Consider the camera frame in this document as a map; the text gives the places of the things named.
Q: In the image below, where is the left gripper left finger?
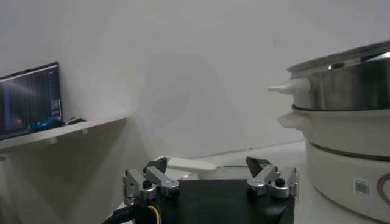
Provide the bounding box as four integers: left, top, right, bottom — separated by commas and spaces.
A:
123, 156, 180, 205

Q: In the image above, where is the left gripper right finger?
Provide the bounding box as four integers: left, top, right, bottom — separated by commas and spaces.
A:
246, 156, 300, 200

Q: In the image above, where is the stainless steel steamer basket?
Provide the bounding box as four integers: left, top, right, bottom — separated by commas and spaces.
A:
268, 39, 390, 111

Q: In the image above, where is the white electric cooking pot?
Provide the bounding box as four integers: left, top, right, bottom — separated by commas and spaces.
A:
277, 108, 390, 223

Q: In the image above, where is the white side desk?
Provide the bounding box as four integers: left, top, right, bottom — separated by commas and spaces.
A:
0, 116, 129, 224

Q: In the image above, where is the small black device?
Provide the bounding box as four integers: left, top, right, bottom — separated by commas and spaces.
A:
66, 117, 88, 125

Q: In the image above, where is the black laptop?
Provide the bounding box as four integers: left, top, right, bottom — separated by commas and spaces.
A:
0, 62, 63, 141

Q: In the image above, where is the yellow wire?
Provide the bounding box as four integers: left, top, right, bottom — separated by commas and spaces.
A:
147, 205, 161, 224

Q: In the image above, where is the glass lid with white handle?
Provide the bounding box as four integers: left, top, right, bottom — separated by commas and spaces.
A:
154, 155, 254, 181

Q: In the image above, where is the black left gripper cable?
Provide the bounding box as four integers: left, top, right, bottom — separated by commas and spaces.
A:
102, 203, 144, 224

